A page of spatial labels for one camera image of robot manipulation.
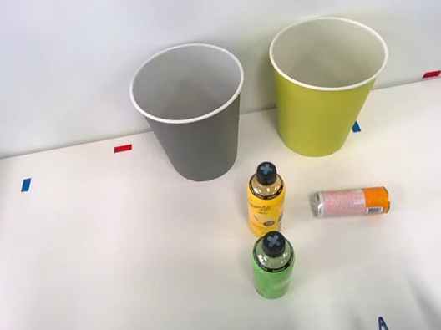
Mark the green bottle with black cap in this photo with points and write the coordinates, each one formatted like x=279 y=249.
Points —
x=273 y=277

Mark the pink and orange can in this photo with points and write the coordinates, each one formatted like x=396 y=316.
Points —
x=345 y=201

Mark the yellow bottle with black cap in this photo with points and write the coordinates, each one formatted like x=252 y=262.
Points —
x=265 y=208

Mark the yellow-green plastic waste bin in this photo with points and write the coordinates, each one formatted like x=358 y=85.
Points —
x=318 y=119

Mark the grey plastic waste bin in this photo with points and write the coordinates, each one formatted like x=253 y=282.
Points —
x=200 y=147

